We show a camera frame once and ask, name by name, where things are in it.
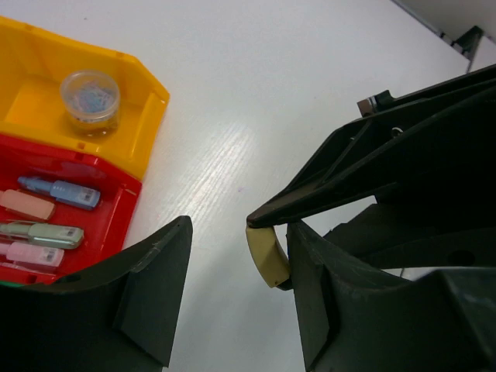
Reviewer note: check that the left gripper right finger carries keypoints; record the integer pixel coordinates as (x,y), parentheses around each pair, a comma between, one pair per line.
(355,317)

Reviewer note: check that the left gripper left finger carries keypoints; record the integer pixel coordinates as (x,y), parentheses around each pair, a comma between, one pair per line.
(117,315)

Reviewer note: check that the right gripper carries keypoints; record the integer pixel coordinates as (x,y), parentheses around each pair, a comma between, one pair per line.
(428,158)

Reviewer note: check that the yellow eraser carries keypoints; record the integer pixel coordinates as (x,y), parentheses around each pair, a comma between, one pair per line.
(268,256)

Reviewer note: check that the green correction tape case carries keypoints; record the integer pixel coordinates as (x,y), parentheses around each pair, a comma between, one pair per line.
(43,234)

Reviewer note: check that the pink correction tape case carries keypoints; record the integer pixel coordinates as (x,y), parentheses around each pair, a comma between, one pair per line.
(33,255)

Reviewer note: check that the blue correction tape case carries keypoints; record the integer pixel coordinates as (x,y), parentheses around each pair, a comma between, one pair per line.
(63,192)

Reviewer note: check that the orange correction tape case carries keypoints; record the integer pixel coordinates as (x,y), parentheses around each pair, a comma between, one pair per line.
(27,205)

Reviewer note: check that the round tape roll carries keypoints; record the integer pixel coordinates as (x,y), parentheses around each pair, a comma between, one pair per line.
(92,102)

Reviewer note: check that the red plastic bin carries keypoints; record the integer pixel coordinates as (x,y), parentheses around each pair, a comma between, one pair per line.
(105,227)

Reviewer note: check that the green plastic bin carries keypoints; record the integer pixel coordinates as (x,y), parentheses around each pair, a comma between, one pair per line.
(18,285)

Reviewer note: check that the yellow plastic bin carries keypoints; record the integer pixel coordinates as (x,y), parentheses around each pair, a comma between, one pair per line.
(34,62)

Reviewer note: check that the aluminium frame rail right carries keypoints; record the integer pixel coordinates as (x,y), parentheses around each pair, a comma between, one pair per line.
(467,26)

